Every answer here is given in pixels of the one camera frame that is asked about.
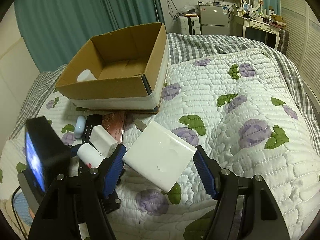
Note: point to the black remote control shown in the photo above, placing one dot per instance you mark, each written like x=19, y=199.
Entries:
x=91, y=121

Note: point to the white round case in box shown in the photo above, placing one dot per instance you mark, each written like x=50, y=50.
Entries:
x=86, y=75

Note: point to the white louvered wardrobe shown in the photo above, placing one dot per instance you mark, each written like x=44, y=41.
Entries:
x=303, y=48

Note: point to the grey mini fridge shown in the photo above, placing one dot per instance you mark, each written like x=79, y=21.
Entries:
x=214, y=20

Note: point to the white bottle red cap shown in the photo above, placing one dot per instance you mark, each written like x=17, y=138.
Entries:
x=91, y=157

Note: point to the brown cardboard box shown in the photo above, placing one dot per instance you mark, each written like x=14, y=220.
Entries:
x=129, y=64

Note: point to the white dressing table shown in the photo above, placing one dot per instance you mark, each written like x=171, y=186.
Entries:
x=240, y=24

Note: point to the white power bank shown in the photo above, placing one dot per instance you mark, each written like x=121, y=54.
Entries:
x=103, y=141

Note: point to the pink patterned box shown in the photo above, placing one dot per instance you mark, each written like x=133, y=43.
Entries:
x=114, y=123

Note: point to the large green curtain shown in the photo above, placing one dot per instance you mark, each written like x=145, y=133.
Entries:
x=54, y=30

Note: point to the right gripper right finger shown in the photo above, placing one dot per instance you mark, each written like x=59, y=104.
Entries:
x=261, y=215

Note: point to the white suitcase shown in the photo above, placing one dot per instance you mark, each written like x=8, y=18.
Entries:
x=190, y=25

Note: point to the pale blue earbuds case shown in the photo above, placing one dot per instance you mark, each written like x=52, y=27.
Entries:
x=79, y=127

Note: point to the large white power adapter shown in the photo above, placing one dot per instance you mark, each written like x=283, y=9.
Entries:
x=159, y=155

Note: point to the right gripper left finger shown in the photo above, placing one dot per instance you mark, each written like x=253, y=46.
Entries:
x=71, y=201

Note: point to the white floral quilt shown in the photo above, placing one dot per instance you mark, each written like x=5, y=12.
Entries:
x=239, y=108

